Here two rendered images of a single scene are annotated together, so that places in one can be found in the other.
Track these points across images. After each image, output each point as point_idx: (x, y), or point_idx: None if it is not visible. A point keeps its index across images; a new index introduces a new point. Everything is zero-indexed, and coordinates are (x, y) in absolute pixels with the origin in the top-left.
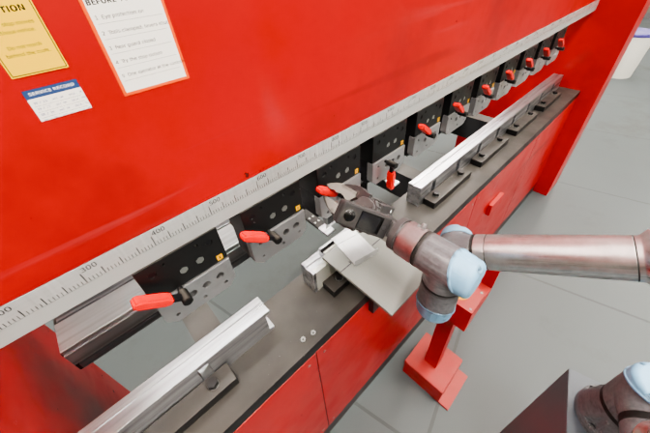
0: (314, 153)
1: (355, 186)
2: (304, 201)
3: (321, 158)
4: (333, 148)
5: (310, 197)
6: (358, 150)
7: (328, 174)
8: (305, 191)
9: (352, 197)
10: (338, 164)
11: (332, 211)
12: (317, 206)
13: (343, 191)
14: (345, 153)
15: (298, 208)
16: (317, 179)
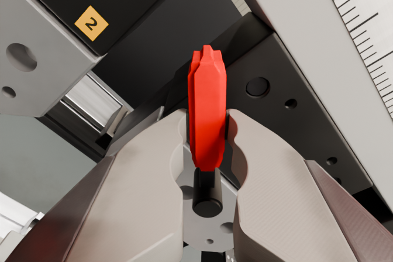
0: None
1: (382, 233)
2: (135, 111)
3: (330, 32)
4: (372, 72)
5: (152, 109)
6: (355, 187)
7: (260, 108)
8: (162, 93)
9: (291, 256)
10: (302, 132)
11: (120, 158)
12: (132, 133)
13: (269, 172)
14: (346, 143)
15: (90, 27)
16: (234, 64)
